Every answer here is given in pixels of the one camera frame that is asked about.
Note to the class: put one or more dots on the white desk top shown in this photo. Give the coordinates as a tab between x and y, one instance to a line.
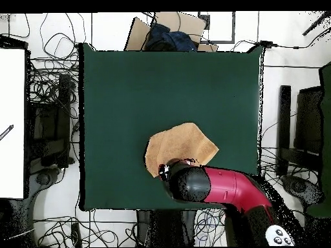
11	116

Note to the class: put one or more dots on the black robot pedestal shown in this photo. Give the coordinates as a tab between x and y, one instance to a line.
165	227

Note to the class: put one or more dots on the office chair base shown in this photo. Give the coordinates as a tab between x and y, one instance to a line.
300	187
42	178

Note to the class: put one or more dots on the open cardboard box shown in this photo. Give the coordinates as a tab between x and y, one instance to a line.
186	24

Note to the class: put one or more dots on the tan terry towel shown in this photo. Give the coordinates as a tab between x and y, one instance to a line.
181	142

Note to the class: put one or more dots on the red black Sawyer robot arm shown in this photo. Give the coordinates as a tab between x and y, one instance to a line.
225	183

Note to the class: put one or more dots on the dark blue clothing pile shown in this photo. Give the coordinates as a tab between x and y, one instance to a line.
170	38

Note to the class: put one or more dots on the dark green table cloth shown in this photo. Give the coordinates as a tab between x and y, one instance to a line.
124	103

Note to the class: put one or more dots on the black tripod leg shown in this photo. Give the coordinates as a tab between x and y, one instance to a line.
314	25

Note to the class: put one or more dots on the black power strip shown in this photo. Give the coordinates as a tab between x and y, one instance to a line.
75	233

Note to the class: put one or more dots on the dark green draped cloth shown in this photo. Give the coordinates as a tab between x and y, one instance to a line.
326	129

